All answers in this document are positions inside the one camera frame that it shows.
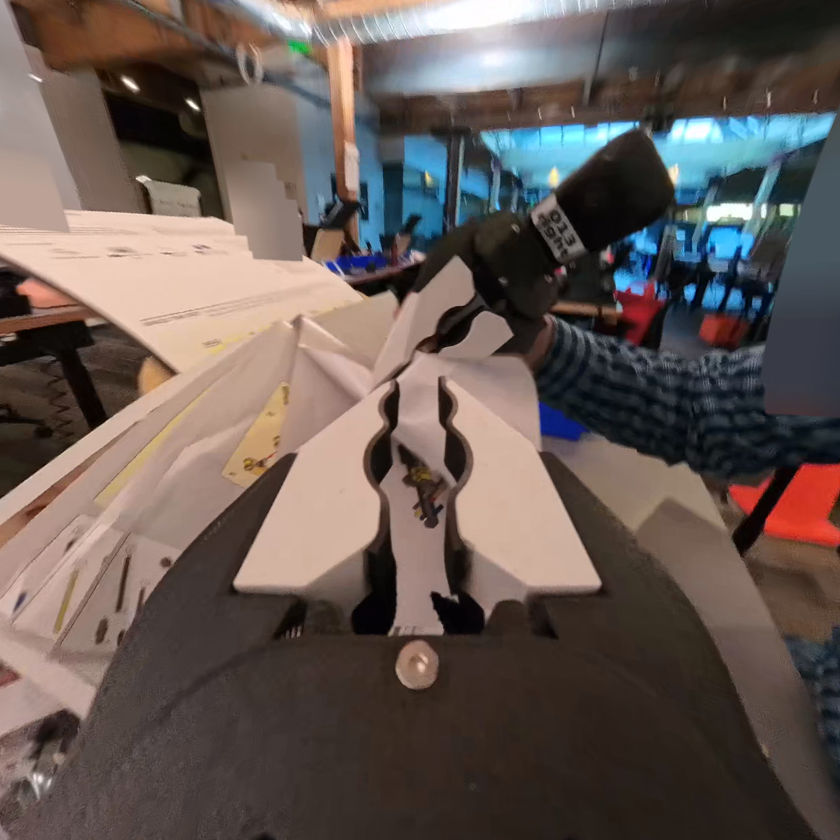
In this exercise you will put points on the wooden ceiling post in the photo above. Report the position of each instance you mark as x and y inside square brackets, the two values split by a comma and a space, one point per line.
[342, 131]

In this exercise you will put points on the wooden table with black legs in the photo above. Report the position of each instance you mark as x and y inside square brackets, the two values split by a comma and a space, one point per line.
[39, 318]

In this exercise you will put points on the black metal table leg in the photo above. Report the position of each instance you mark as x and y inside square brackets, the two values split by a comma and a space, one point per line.
[764, 512]

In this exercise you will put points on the large white printed task sheet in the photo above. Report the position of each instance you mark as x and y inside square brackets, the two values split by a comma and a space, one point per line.
[164, 282]

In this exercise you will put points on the lego instruction booklet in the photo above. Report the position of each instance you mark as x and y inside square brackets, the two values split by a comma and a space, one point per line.
[197, 426]

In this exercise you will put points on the orange plastic object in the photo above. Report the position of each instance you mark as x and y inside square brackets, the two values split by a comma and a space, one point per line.
[807, 505]

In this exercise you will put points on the red chair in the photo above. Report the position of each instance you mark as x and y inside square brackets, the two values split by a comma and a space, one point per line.
[640, 312]

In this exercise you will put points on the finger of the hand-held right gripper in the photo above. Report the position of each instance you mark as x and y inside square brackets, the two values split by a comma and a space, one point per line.
[482, 334]
[426, 295]

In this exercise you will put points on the blue plastic bin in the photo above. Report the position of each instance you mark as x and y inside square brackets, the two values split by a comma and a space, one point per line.
[561, 423]

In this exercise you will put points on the person's right forearm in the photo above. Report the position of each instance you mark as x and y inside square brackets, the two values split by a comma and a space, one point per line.
[656, 407]

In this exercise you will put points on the silver ventilation duct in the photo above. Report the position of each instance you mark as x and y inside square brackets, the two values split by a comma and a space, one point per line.
[341, 26]

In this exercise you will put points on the green exit sign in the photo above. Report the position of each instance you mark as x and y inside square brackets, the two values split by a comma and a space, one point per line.
[298, 47]

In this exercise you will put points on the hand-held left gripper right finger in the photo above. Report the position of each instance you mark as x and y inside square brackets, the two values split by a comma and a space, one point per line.
[518, 518]

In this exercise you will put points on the person's right hand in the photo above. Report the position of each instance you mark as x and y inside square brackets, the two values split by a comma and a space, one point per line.
[541, 344]

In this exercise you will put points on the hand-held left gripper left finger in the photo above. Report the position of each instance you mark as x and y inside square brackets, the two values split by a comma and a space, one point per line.
[315, 512]

